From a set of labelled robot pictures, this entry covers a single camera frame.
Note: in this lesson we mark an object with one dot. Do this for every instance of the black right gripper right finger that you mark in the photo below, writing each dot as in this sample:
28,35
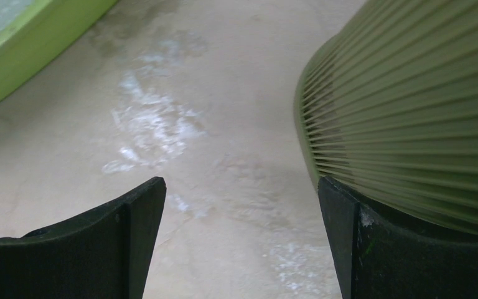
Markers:
380,252

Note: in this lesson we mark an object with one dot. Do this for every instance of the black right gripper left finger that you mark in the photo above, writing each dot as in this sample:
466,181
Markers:
104,252

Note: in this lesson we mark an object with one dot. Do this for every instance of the olive green waste basket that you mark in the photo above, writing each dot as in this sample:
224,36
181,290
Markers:
389,107

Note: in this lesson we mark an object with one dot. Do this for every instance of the green solid tray underneath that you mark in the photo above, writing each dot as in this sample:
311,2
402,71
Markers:
39,34

